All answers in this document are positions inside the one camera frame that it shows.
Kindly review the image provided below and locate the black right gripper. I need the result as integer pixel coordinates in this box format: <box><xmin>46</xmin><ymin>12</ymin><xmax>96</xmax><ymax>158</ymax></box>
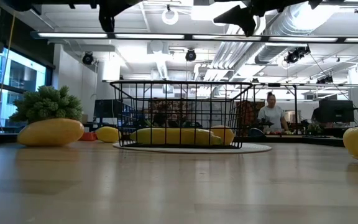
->
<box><xmin>213</xmin><ymin>0</ymin><xmax>323</xmax><ymax>37</ymax></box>

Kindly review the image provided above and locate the orange mango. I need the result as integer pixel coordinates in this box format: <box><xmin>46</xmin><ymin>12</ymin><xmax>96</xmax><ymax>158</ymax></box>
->
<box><xmin>209</xmin><ymin>125</ymin><xmax>236</xmax><ymax>146</ymax></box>

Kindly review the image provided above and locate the small yellow fruit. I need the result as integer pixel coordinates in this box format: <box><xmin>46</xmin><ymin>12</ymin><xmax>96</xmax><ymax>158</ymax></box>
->
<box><xmin>94</xmin><ymin>126</ymin><xmax>121</xmax><ymax>144</ymax></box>

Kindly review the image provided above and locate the yellow banana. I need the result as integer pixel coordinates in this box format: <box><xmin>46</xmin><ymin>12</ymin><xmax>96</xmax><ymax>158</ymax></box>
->
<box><xmin>129</xmin><ymin>127</ymin><xmax>224</xmax><ymax>146</ymax></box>

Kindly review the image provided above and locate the long linear ceiling light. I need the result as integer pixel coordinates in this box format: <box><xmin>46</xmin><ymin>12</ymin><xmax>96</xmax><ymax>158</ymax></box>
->
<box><xmin>29</xmin><ymin>30</ymin><xmax>358</xmax><ymax>44</ymax></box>

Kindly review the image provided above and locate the black ceiling spotlight cluster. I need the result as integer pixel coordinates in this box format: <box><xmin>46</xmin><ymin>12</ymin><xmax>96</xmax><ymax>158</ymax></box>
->
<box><xmin>283</xmin><ymin>45</ymin><xmax>311</xmax><ymax>65</ymax></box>

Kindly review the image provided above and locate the black computer monitor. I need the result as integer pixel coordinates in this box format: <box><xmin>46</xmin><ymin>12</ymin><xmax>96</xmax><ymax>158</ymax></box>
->
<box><xmin>93</xmin><ymin>99</ymin><xmax>124</xmax><ymax>119</ymax></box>
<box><xmin>318</xmin><ymin>99</ymin><xmax>356</xmax><ymax>124</ymax></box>

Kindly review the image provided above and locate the large glass window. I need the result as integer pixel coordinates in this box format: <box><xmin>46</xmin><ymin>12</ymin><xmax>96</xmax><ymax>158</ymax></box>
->
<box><xmin>0</xmin><ymin>46</ymin><xmax>54</xmax><ymax>134</ymax></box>

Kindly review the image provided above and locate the person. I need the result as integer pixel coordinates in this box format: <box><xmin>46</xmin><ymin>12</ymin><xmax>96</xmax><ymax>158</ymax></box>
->
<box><xmin>256</xmin><ymin>91</ymin><xmax>291</xmax><ymax>133</ymax></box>

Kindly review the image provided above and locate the potted green plant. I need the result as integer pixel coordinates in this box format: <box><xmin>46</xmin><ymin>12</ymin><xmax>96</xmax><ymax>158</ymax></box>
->
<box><xmin>9</xmin><ymin>85</ymin><xmax>84</xmax><ymax>124</ymax></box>

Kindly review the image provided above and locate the white round plate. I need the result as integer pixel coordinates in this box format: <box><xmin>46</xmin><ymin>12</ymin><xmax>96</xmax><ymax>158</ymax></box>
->
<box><xmin>112</xmin><ymin>141</ymin><xmax>273</xmax><ymax>155</ymax></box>

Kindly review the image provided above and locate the small green plant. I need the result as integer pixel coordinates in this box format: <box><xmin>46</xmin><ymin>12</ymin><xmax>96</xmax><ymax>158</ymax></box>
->
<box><xmin>306</xmin><ymin>123</ymin><xmax>324</xmax><ymax>136</ymax></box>

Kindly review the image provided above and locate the white ring ceiling fixture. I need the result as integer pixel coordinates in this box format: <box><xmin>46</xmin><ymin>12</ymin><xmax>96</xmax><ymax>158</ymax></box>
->
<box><xmin>161</xmin><ymin>7</ymin><xmax>180</xmax><ymax>26</ymax></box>

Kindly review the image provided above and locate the silver ventilation duct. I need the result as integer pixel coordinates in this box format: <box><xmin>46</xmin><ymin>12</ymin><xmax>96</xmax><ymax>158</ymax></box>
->
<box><xmin>255</xmin><ymin>0</ymin><xmax>341</xmax><ymax>65</ymax></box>

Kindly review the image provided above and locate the black wire basket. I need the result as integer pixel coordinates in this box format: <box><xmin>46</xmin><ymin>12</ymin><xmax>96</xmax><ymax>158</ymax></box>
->
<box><xmin>109</xmin><ymin>80</ymin><xmax>254</xmax><ymax>149</ymax></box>

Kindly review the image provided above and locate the distant black station frame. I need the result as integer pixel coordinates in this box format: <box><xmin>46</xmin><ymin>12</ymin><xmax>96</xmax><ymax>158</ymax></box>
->
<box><xmin>252</xmin><ymin>81</ymin><xmax>358</xmax><ymax>135</ymax></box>

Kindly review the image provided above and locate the black aluminium table frame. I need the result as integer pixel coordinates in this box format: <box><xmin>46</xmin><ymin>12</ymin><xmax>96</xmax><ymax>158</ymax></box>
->
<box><xmin>0</xmin><ymin>132</ymin><xmax>345</xmax><ymax>147</ymax></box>

